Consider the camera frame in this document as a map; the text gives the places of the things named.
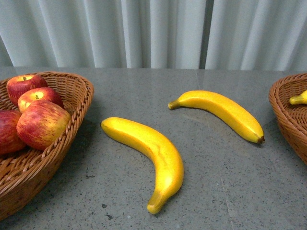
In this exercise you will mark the white pleated curtain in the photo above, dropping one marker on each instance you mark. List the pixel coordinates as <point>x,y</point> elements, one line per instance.
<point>177,34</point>

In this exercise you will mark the left brown wicker basket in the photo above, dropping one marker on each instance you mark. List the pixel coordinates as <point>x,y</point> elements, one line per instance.
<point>24,174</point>

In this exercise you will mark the right brown wicker basket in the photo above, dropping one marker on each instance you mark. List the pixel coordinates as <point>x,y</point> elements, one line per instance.
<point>291,119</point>

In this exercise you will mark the large curved yellow banana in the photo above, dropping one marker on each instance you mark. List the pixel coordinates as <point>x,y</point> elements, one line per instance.
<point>167,161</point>

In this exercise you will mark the yellow banana with dark tip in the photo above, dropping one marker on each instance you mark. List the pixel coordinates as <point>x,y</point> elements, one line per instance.
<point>234,115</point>

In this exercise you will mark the yellow banana in right basket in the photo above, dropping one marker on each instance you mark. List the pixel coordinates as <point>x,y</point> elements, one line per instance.
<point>299,99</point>

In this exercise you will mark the large red apple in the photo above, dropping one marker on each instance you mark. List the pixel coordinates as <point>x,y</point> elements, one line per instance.
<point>9,139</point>

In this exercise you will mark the brown wicker basket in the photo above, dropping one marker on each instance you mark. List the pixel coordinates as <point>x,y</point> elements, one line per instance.
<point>291,119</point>
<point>24,174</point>

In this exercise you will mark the red apple in basket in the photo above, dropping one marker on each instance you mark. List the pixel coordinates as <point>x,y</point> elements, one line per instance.
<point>20,84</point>
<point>43,93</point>

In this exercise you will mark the red yellow streaked apple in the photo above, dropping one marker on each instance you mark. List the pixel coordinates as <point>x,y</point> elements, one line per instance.
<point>42,123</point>

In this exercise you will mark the front red apple in basket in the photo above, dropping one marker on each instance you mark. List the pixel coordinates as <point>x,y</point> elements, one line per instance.
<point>43,93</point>

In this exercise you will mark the rear red apple in basket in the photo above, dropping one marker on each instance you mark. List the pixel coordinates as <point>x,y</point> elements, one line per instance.
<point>20,84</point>

